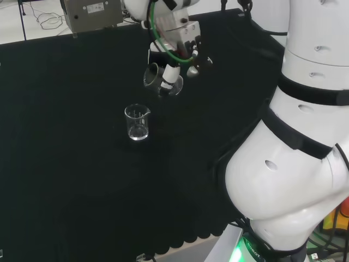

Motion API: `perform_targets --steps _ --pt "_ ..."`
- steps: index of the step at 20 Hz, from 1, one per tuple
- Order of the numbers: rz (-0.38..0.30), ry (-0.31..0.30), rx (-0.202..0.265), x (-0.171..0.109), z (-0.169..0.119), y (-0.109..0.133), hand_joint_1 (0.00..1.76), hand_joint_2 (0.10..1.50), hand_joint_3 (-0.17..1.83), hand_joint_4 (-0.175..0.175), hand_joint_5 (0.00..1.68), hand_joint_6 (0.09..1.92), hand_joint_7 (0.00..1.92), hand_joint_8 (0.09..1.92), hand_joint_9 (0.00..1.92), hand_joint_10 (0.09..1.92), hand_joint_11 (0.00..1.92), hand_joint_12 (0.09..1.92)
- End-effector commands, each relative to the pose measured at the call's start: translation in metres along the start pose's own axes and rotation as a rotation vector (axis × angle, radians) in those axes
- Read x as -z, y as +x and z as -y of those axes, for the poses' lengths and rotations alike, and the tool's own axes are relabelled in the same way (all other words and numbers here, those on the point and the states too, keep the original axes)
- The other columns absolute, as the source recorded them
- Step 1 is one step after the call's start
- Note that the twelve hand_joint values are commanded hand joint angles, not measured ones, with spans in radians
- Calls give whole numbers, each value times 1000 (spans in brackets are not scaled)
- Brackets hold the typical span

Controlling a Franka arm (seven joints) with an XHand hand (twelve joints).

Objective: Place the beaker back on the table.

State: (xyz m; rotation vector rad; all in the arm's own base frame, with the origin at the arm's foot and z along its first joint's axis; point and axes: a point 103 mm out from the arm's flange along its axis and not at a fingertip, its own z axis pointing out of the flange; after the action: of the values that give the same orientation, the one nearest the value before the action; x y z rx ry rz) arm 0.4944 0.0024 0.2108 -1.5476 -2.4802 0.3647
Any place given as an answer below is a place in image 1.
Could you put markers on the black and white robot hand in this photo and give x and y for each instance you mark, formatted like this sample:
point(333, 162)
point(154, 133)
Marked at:
point(188, 43)

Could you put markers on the clear glass beaker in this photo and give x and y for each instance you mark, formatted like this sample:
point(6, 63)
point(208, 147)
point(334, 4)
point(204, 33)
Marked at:
point(155, 80)
point(137, 124)

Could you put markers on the grey metal equipment box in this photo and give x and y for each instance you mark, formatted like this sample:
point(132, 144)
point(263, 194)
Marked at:
point(91, 13)

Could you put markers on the black bench cloth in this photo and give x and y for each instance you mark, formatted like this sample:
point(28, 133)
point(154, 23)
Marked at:
point(109, 136)

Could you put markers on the yellow stop button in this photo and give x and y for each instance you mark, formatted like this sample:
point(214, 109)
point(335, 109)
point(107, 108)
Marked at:
point(336, 218)

